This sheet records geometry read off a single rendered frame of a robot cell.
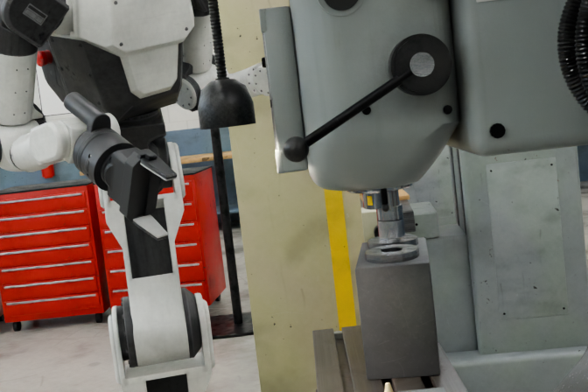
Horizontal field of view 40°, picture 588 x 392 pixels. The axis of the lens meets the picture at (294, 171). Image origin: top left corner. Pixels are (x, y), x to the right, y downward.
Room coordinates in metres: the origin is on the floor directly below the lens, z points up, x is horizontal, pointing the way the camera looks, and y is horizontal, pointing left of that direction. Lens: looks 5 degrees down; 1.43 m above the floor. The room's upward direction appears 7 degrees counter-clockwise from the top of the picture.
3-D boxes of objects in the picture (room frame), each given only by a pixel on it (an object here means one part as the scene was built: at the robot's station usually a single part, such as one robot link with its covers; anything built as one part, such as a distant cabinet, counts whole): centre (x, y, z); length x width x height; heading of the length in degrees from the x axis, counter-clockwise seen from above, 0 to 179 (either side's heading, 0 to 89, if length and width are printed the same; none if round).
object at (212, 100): (1.05, 0.08, 1.44); 0.07 x 0.07 x 0.06
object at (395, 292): (1.39, -0.15, 1.06); 0.22 x 0.12 x 0.20; 172
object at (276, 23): (1.06, 0.00, 1.45); 0.04 x 0.04 x 0.21; 89
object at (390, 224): (1.44, -0.16, 1.19); 0.05 x 0.05 x 0.05
